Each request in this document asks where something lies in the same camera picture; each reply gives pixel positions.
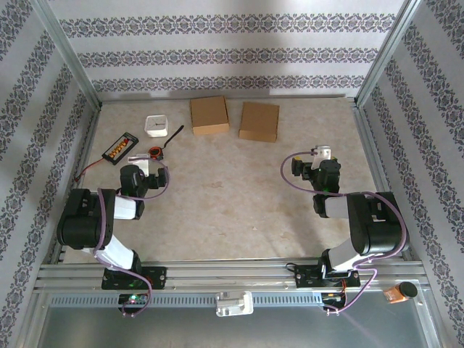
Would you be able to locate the orange black device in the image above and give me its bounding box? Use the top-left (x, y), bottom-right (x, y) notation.
top-left (384, 281), bottom-right (419, 305)

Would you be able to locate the black strap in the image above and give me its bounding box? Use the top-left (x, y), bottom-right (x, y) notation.
top-left (163, 125), bottom-right (186, 149)

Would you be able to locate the circuit board with green light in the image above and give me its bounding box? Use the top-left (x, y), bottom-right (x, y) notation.
top-left (118, 292), bottom-right (149, 306)

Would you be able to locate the white square container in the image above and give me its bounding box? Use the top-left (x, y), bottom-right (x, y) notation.
top-left (144, 115), bottom-right (170, 138)

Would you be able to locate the aluminium frame rail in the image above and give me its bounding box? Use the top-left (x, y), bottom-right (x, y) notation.
top-left (97, 92), bottom-right (358, 105)
top-left (352, 103), bottom-right (416, 262)
top-left (50, 104), bottom-right (104, 265)

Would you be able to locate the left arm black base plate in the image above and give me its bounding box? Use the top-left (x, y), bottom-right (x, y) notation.
top-left (101, 266), bottom-right (168, 291)

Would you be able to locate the black board with orange connectors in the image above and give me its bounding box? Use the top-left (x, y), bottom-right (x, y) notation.
top-left (101, 132), bottom-right (141, 166)

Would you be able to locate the aluminium frame post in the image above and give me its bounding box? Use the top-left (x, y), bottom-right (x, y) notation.
top-left (28, 0), bottom-right (104, 109)
top-left (354, 0), bottom-right (427, 108)

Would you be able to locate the brown cardboard mailer box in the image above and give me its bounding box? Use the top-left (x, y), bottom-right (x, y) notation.
top-left (238, 101), bottom-right (281, 144)
top-left (189, 96), bottom-right (231, 136)

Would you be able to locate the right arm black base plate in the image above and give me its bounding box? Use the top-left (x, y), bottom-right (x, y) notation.
top-left (295, 264), bottom-right (360, 290)

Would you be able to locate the wide aluminium mounting rail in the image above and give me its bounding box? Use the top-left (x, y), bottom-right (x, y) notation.
top-left (34, 259), bottom-right (431, 294)

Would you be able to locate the grey metal panel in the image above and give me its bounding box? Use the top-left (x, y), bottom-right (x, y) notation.
top-left (21, 289), bottom-right (445, 348)

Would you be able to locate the grey slotted cable duct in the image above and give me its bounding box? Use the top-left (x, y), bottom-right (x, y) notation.
top-left (49, 292), bottom-right (326, 308)

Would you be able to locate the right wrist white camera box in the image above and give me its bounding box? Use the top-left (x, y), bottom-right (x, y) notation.
top-left (310, 144), bottom-right (334, 170)

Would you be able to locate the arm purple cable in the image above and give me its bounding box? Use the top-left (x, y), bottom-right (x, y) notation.
top-left (280, 151), bottom-right (410, 315)
top-left (93, 159), bottom-right (173, 319)

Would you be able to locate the white plastic bracket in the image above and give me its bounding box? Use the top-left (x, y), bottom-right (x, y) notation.
top-left (215, 290), bottom-right (254, 318)

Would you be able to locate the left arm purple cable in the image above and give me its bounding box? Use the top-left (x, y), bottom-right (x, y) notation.
top-left (93, 159), bottom-right (173, 319)

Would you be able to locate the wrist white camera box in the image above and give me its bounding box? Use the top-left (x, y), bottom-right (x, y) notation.
top-left (310, 144), bottom-right (334, 170)
top-left (127, 154), bottom-right (152, 175)

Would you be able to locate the circuit board with wires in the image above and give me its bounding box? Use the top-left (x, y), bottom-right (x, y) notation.
top-left (320, 291), bottom-right (346, 305)

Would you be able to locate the red black wire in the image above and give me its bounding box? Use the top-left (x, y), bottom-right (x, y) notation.
top-left (74, 157), bottom-right (107, 182)

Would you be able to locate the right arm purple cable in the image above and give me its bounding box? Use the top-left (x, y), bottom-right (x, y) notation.
top-left (280, 151), bottom-right (410, 315)

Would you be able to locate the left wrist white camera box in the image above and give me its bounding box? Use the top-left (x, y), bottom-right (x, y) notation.
top-left (127, 154), bottom-right (152, 175)

